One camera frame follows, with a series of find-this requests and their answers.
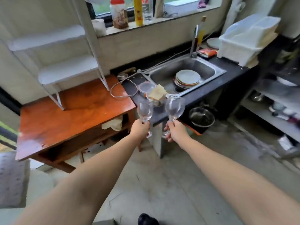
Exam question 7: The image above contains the metal faucet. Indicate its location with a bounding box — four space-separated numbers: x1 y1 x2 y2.
190 24 200 58

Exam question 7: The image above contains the white cable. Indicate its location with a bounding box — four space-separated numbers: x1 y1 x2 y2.
110 28 222 99

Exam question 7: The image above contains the stainless steel bowl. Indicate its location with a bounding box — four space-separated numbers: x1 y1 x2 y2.
188 107 215 127

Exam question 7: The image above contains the clear glass bottle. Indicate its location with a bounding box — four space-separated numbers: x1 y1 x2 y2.
142 0 154 21

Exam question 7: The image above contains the grey floor mat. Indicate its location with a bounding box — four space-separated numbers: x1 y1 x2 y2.
0 151 31 209

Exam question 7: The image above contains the yellow dish sponge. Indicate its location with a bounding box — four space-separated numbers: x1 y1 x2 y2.
147 84 167 101

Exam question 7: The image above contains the black kitchen counter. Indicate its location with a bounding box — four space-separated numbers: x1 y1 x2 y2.
111 42 260 126

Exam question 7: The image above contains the black shoe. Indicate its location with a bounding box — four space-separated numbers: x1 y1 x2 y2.
137 213 160 225

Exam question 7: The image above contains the person's right forearm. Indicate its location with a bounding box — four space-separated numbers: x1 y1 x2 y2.
175 137 300 225

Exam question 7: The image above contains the clear wine glass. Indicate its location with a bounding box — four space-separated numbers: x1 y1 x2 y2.
162 96 185 138
137 101 154 138

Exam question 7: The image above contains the person's left forearm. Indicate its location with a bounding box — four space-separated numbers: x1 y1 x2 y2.
13 136 146 225

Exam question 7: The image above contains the white rectangular box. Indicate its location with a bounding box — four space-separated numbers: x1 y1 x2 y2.
164 0 200 15

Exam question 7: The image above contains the white paper roll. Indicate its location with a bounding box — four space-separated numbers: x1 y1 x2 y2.
91 19 107 37

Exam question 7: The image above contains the clear plastic container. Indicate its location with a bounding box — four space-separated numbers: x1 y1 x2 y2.
137 81 156 93

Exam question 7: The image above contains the person's left hand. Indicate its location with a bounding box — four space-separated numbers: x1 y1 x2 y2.
130 119 151 141

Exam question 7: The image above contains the oil bottle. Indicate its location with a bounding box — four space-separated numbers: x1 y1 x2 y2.
197 16 207 46

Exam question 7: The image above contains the stainless steel sink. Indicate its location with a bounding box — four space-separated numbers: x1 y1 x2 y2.
141 54 227 97

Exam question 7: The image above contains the white plastic basket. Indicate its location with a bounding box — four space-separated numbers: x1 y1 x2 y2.
217 14 281 67

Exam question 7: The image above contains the beige cloth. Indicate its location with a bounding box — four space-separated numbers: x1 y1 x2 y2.
101 116 123 131

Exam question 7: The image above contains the white round plate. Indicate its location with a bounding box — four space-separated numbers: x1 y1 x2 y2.
206 37 222 49

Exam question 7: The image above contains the grey storage shelf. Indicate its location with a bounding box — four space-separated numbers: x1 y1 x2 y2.
240 75 300 143

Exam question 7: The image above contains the person's right hand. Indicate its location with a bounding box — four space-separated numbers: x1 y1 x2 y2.
164 120 191 144

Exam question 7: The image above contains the yellow spray can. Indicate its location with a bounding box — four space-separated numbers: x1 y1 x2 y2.
133 0 143 27

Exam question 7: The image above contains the white metal shelf rack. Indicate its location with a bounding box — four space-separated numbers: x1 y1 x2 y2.
0 0 110 111

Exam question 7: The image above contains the orange snack packet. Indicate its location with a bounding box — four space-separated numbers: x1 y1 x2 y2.
197 49 218 58

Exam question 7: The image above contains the stack of plates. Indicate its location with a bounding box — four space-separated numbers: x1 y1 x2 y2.
173 69 201 89

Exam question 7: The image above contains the red-lidded plastic jar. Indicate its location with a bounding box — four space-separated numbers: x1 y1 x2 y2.
110 0 129 29

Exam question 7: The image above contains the orange wooden table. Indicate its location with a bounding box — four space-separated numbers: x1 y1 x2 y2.
15 74 142 174

